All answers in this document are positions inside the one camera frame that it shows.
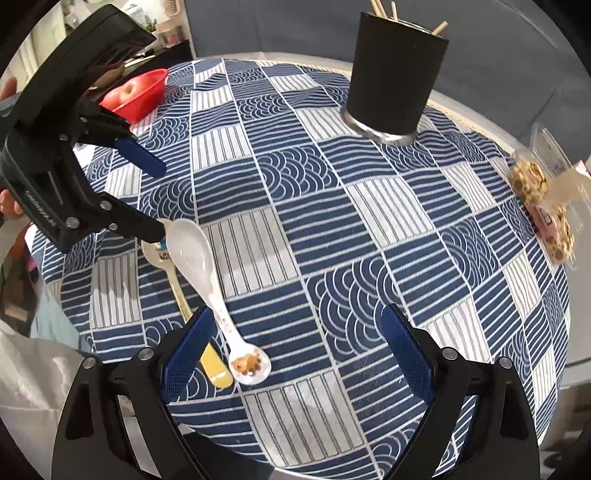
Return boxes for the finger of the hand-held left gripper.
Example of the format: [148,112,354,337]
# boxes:
[69,99,166,178]
[67,191,172,243]

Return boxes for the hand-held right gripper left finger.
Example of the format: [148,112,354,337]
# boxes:
[52,305,215,480]

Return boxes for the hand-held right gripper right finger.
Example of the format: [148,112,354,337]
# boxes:
[379,303,541,480]

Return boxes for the white spoon with yellow handle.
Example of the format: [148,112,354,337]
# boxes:
[141,237,235,389]

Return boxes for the white spoon with dog print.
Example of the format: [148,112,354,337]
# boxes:
[165,218,271,385]

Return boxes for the black utensil holder cup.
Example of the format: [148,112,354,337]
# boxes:
[340,11,450,146]

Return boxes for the person's left forearm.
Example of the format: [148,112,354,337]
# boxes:
[0,215,28,273]

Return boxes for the person's left hand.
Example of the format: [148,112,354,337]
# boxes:
[0,76,25,219]

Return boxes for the red plastic basket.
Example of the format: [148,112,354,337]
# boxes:
[99,68,169,125]

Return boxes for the red apple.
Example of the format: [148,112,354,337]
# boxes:
[113,79,151,106]

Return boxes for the dark side table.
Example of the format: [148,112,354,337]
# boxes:
[134,41,195,70]

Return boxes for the person's light blue trousers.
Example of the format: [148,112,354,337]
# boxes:
[28,286,88,354]

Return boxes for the person's white garment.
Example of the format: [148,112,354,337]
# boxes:
[0,318,144,467]

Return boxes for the blue white patterned tablecloth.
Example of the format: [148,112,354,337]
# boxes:
[30,58,572,480]

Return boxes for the pile of paw shaped cookies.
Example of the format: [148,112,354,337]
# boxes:
[510,159,575,265]

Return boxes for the clear plastic cookie box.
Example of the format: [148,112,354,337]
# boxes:
[508,122,591,268]

